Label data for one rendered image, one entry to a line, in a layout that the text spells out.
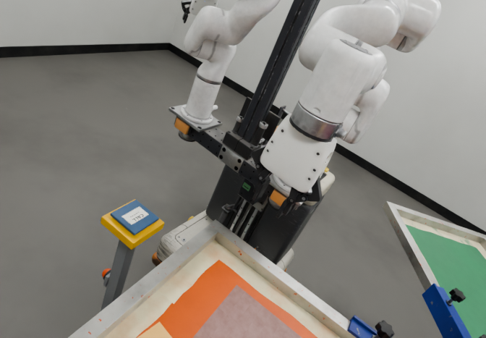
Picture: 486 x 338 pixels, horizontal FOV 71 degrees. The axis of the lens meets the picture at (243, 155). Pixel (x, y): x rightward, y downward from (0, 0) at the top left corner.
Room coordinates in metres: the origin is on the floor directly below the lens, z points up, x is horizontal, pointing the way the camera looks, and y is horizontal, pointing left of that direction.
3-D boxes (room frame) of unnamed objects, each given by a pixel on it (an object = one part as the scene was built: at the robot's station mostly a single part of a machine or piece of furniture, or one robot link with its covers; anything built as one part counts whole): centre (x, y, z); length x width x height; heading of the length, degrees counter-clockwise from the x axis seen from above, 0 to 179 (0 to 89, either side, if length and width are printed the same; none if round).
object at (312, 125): (0.51, -0.09, 1.54); 0.09 x 0.07 x 0.03; 68
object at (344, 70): (0.54, -0.10, 1.61); 0.15 x 0.10 x 0.11; 168
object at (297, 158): (0.51, -0.08, 1.48); 0.10 x 0.08 x 0.11; 68
